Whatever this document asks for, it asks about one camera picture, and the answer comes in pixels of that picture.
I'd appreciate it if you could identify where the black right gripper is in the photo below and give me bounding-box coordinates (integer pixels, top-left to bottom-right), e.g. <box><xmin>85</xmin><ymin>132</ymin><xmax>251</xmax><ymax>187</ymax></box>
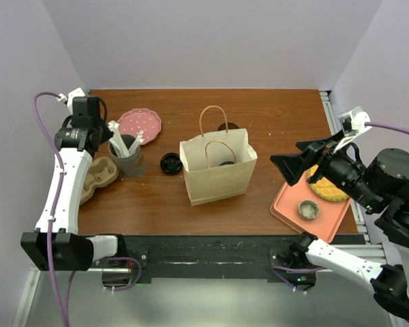
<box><xmin>269</xmin><ymin>125</ymin><xmax>381</xmax><ymax>208</ymax></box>

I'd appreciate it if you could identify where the black cup lid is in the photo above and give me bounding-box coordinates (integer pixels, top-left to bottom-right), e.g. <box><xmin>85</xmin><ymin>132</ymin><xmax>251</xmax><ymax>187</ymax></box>
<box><xmin>219</xmin><ymin>161</ymin><xmax>235</xmax><ymax>166</ymax></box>
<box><xmin>160</xmin><ymin>153</ymin><xmax>183</xmax><ymax>175</ymax></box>

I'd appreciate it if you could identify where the yellow paper bag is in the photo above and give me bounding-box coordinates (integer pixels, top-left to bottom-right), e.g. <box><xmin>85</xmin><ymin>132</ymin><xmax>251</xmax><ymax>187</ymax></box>
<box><xmin>179</xmin><ymin>124</ymin><xmax>258</xmax><ymax>206</ymax></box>

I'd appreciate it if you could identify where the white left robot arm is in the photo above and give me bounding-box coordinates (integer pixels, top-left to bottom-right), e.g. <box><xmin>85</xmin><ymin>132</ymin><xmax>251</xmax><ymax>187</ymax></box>
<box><xmin>20</xmin><ymin>95</ymin><xmax>127</xmax><ymax>271</ymax></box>

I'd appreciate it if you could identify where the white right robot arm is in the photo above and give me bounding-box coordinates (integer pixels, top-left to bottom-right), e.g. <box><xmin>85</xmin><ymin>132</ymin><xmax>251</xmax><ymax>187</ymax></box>
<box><xmin>270</xmin><ymin>132</ymin><xmax>409</xmax><ymax>323</ymax></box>

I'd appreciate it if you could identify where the white wrapped straws bundle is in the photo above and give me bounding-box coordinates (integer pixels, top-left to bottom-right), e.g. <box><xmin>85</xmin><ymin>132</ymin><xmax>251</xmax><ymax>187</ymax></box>
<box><xmin>108</xmin><ymin>121</ymin><xmax>144</xmax><ymax>158</ymax></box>

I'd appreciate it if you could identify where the yellow woven coaster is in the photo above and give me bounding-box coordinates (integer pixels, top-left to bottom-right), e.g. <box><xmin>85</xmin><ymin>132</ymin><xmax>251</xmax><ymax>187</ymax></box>
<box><xmin>309</xmin><ymin>177</ymin><xmax>350</xmax><ymax>202</ymax></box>

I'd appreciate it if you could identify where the pink polka dot plate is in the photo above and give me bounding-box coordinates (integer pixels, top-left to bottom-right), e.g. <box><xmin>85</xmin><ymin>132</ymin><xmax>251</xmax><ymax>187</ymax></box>
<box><xmin>117</xmin><ymin>108</ymin><xmax>162</xmax><ymax>145</ymax></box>

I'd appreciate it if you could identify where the small grey sugar bowl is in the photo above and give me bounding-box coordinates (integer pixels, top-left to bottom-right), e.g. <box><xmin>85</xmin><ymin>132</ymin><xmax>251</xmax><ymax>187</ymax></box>
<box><xmin>297</xmin><ymin>200</ymin><xmax>320</xmax><ymax>221</ymax></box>

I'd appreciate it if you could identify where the grey straw holder cup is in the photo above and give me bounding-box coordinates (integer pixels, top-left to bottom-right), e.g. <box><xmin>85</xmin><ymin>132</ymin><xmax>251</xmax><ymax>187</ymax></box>
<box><xmin>108</xmin><ymin>142</ymin><xmax>147</xmax><ymax>178</ymax></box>

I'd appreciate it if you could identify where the salmon pink tray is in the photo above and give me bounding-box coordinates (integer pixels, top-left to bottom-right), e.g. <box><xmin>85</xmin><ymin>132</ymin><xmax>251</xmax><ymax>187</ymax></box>
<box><xmin>270</xmin><ymin>165</ymin><xmax>350</xmax><ymax>243</ymax></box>

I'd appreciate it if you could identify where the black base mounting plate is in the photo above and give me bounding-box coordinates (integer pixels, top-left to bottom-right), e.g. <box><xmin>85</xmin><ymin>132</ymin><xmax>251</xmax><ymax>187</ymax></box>
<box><xmin>124</xmin><ymin>235</ymin><xmax>298</xmax><ymax>283</ymax></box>

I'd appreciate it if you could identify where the aluminium frame rail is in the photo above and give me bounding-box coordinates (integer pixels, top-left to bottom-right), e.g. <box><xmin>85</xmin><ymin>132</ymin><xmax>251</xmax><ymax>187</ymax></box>
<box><xmin>29</xmin><ymin>243</ymin><xmax>391</xmax><ymax>273</ymax></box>

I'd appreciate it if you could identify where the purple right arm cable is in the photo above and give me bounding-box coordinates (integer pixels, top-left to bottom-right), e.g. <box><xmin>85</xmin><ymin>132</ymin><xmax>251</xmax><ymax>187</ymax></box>
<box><xmin>271</xmin><ymin>122</ymin><xmax>409</xmax><ymax>324</ymax></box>

